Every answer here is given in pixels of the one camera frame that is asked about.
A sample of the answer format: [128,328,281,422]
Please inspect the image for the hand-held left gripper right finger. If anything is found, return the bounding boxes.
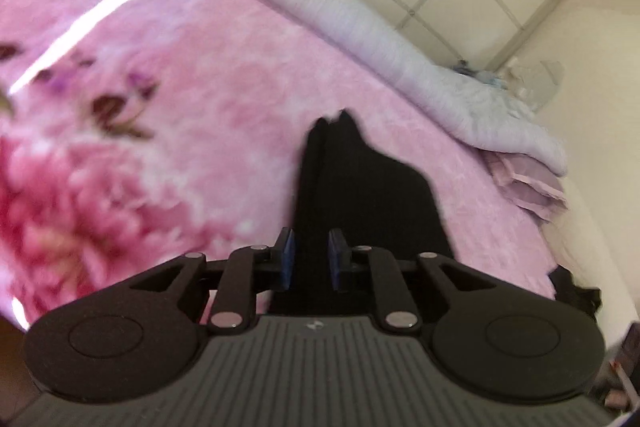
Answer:
[327,228,502,334]

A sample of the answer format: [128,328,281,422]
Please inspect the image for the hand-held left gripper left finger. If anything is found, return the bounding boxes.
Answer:
[125,227,297,336]

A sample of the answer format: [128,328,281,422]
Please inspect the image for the black pants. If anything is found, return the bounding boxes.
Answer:
[267,108,457,317]

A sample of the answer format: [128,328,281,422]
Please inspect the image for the pink floral blanket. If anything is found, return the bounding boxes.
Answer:
[0,0,560,334]

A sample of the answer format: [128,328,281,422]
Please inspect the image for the purple pillow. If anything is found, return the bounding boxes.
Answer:
[481,149,569,224]

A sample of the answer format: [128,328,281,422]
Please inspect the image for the grey striped quilt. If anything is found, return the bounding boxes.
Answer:
[149,0,569,176]

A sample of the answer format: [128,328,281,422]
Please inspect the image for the light blue crumpled cloth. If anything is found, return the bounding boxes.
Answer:
[449,60,502,86]

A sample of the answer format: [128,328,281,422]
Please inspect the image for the white quilted bolster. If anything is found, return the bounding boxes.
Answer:
[539,174,632,324]

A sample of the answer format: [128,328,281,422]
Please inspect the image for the oval mirror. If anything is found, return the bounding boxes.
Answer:
[524,59,566,111]

